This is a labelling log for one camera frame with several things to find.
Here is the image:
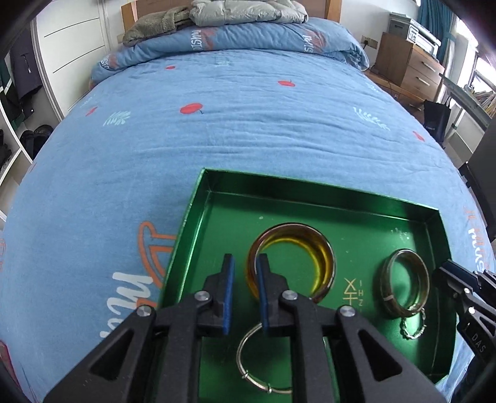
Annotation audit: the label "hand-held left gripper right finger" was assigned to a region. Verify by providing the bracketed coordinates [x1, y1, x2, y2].
[254, 254, 448, 403]

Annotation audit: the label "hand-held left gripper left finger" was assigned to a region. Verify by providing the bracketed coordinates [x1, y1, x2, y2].
[42, 254, 237, 403]

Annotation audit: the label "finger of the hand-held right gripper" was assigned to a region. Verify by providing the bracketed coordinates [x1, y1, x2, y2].
[432, 259, 476, 311]

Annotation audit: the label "bronze bangle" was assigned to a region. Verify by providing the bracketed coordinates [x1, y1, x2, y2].
[377, 249, 430, 319]

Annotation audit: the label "amber bangle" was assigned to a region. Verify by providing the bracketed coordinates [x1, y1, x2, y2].
[247, 224, 336, 305]

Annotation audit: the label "green tray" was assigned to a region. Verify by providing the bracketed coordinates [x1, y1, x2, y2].
[157, 167, 460, 403]

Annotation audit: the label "thin silver bangle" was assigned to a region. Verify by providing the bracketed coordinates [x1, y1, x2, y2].
[236, 323, 295, 394]

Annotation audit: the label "dark grey chair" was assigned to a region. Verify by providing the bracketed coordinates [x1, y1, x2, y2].
[459, 118, 496, 233]

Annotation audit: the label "dark shopping bag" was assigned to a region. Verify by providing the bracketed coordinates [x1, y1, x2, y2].
[422, 97, 453, 146]

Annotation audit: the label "blue printed bedsheet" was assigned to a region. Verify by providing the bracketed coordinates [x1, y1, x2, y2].
[0, 46, 493, 403]

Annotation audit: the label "grey desk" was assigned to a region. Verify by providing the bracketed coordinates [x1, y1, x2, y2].
[440, 73, 496, 130]

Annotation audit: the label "pile of colourful books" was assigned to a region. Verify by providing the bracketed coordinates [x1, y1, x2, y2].
[467, 83, 496, 117]

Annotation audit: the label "wooden dresser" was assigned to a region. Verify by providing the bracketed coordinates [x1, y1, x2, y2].
[376, 32, 446, 91]

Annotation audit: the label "white printer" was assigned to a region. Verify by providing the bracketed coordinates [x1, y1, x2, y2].
[387, 11, 442, 57]

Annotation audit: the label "black shoes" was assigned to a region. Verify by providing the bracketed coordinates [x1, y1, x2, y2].
[21, 125, 54, 154]

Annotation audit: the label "blue curtain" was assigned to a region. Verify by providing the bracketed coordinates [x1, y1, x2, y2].
[420, 0, 455, 59]

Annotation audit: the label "folded blue quilt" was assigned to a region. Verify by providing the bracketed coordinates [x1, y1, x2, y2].
[90, 17, 370, 91]

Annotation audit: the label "brown fleece garment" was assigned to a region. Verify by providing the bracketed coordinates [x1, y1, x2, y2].
[123, 7, 194, 44]

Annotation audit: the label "grey down jacket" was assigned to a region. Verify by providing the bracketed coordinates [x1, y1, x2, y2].
[190, 0, 309, 27]

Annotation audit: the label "white wardrobe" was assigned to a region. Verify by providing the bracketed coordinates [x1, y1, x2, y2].
[0, 0, 134, 221]

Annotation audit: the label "wooden headboard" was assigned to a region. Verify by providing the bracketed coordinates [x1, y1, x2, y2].
[121, 0, 342, 32]

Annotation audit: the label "hanging dark clothes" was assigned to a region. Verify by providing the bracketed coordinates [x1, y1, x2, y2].
[0, 39, 43, 128]

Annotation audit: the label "small silver ring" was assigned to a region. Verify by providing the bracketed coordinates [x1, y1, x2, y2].
[399, 308, 427, 342]

